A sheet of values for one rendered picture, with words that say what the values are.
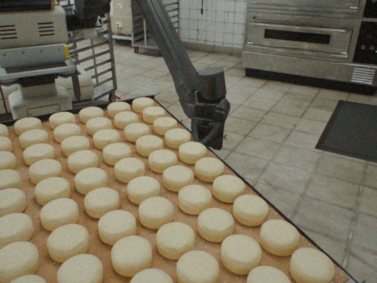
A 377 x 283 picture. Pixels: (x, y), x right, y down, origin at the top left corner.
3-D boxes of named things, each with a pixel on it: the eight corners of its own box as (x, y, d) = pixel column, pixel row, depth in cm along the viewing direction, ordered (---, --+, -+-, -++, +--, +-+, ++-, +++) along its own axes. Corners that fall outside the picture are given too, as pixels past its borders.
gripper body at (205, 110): (220, 151, 76) (226, 136, 82) (224, 109, 71) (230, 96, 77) (192, 147, 78) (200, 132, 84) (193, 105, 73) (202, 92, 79)
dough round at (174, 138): (171, 151, 66) (171, 142, 65) (160, 139, 70) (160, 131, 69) (194, 146, 68) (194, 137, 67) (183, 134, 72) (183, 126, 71)
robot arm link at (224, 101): (232, 115, 86) (210, 116, 88) (229, 88, 83) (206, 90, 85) (227, 127, 80) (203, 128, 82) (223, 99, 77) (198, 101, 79)
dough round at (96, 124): (91, 124, 74) (90, 115, 73) (114, 126, 74) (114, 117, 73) (83, 136, 70) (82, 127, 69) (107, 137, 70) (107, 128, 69)
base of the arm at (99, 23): (97, 6, 137) (65, 8, 132) (100, -6, 130) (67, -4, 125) (103, 27, 137) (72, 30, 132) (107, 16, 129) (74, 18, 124)
